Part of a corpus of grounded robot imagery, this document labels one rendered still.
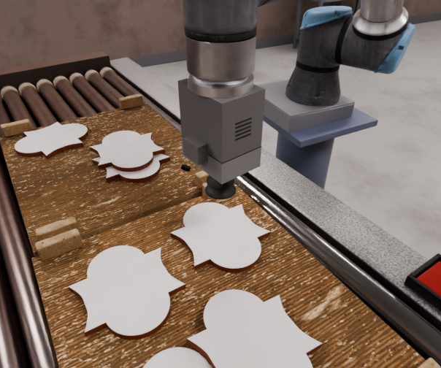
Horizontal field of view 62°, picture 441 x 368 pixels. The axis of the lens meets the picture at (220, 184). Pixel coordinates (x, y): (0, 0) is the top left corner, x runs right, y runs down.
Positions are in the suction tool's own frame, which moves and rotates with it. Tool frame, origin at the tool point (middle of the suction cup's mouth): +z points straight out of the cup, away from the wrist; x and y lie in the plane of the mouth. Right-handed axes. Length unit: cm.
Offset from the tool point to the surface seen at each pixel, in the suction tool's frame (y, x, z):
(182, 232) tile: -3.5, -4.6, 8.0
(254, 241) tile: 4.7, 2.6, 8.0
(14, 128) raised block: -53, -16, 7
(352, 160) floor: -76, 174, 103
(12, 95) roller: -82, -10, 11
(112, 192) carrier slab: -20.6, -8.1, 9.0
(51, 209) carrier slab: -22.5, -18.1, 9.0
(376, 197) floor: -43, 150, 103
